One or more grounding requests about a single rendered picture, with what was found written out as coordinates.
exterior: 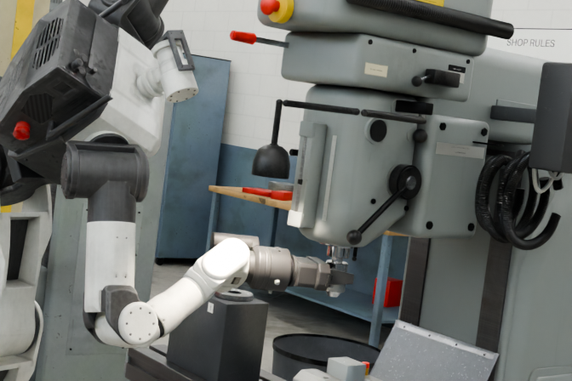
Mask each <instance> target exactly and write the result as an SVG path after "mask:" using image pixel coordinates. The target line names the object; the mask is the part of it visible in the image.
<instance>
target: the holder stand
mask: <svg viewBox="0 0 572 381"><path fill-rule="evenodd" d="M253 296H254V295H253V294H252V293H251V292H248V291H244V290H240V289H234V288H232V289H231V290H230V291H228V292H225V293H219V292H215V293H214V294H213V296H212V297H211V299H209V300H208V301H207V302H205V303H204V304H203V305H201V306H200V307H199V308H198V309H196V310H195V311H194V312H192V313H191V314H190V315H189V316H188V317H187V318H185V319H184V320H183V322H182V323H181V324H180V325H179V326H178V327H177V328H176V329H174V330H173V331H172V332H171V333H169V343H168V350H167V357H166V359H167V360H168V361H171V362H173V363H174V364H176V365H177V366H179V367H182V368H184V369H186V370H187V371H189V372H192V373H194V374H196V375H197V376H198V377H200V378H203V379H205V380H207V381H259V379H260V366H261V360H262V353H263V346H264V339H265V332H266V320H267V313H268V306H269V304H268V303H267V302H264V301H261V300H259V299H255V298H253Z"/></svg>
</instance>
